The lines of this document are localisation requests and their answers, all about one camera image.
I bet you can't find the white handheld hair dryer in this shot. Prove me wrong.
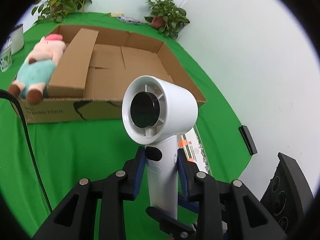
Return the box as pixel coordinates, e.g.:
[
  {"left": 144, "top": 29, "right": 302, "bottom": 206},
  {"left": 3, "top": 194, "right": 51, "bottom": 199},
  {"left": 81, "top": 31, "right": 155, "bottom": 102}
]
[{"left": 121, "top": 75, "right": 198, "bottom": 219}]

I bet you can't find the pig plush toy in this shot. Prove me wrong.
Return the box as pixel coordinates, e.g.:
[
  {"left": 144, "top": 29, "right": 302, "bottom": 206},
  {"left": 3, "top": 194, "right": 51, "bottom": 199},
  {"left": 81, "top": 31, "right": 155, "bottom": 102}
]
[{"left": 8, "top": 34, "right": 66, "bottom": 105}]

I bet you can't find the black panel with dials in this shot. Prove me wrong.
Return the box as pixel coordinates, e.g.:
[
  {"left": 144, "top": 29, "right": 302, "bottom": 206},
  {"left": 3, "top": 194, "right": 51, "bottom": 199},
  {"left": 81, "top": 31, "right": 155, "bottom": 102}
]
[{"left": 260, "top": 152, "right": 314, "bottom": 236}]

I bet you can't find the green table cloth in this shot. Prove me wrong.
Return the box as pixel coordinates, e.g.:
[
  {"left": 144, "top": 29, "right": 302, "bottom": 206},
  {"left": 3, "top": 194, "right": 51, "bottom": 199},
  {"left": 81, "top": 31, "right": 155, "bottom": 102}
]
[{"left": 0, "top": 11, "right": 252, "bottom": 238}]

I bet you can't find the black clamp on table edge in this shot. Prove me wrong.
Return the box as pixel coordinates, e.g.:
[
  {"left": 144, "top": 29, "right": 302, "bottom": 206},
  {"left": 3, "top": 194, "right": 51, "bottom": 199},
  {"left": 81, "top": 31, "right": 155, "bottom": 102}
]
[{"left": 239, "top": 125, "right": 258, "bottom": 156}]

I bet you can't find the green white medicine box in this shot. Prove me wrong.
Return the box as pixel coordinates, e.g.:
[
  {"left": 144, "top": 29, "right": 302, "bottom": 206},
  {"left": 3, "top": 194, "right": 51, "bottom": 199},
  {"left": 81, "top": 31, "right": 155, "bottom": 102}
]
[{"left": 177, "top": 125, "right": 212, "bottom": 175}]

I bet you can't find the long cardboard divider box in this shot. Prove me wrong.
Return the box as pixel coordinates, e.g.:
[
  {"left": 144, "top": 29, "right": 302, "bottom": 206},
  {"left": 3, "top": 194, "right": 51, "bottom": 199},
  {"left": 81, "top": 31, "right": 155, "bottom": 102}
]
[{"left": 48, "top": 25, "right": 99, "bottom": 98}]

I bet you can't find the large shallow cardboard box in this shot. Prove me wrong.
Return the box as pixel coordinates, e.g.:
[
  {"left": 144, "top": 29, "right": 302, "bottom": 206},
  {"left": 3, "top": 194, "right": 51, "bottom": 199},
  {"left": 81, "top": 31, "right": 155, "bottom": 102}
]
[{"left": 20, "top": 25, "right": 206, "bottom": 124}]

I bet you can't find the green patterned cup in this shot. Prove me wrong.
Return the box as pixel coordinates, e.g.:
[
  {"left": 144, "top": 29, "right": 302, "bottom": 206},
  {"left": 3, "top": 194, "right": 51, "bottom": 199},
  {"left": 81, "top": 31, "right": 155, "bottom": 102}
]
[{"left": 0, "top": 39, "right": 12, "bottom": 72}]

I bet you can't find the white mug black lid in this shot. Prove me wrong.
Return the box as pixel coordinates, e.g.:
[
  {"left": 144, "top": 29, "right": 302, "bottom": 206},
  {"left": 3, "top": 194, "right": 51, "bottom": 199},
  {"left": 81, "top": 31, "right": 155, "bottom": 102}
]
[{"left": 9, "top": 23, "right": 24, "bottom": 55}]

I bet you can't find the right potted green plant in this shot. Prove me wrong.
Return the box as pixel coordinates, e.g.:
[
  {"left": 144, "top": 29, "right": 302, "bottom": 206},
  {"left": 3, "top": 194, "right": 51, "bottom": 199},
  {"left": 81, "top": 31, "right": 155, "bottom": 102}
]
[{"left": 144, "top": 0, "right": 190, "bottom": 39}]

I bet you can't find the potted green plant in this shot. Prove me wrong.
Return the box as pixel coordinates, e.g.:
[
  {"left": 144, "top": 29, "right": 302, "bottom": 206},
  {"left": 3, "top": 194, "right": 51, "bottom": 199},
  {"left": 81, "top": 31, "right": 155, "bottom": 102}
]
[
  {"left": 144, "top": 0, "right": 190, "bottom": 39},
  {"left": 31, "top": 0, "right": 92, "bottom": 24}
]

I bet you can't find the small colourful packet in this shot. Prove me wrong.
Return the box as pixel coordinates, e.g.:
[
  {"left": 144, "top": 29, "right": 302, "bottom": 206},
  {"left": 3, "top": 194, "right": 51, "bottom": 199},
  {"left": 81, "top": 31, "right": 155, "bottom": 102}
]
[{"left": 117, "top": 16, "right": 142, "bottom": 25}]

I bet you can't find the yellow paper item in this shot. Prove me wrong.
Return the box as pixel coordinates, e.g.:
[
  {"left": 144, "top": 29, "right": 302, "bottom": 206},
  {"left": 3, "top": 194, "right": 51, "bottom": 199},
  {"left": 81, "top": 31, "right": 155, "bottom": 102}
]
[{"left": 109, "top": 13, "right": 124, "bottom": 18}]

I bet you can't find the left potted green plant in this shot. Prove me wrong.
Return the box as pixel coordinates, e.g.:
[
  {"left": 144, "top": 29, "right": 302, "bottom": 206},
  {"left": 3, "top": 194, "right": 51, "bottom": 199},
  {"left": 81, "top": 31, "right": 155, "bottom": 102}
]
[{"left": 31, "top": 0, "right": 92, "bottom": 24}]

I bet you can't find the black cable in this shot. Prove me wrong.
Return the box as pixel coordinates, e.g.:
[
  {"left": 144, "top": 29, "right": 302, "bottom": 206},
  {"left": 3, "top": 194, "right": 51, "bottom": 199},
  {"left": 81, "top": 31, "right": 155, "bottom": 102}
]
[{"left": 0, "top": 89, "right": 53, "bottom": 213}]

